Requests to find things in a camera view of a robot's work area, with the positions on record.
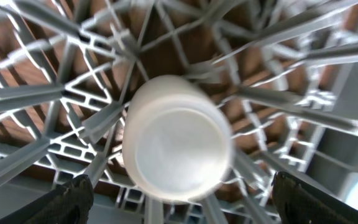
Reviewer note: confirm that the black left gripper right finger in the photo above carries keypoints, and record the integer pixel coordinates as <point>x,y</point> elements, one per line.
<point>298,202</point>

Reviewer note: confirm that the white plastic cup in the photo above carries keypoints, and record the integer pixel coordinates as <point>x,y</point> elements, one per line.
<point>177,145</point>

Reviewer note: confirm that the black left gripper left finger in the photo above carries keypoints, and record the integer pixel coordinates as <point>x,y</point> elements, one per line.
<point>69,203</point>

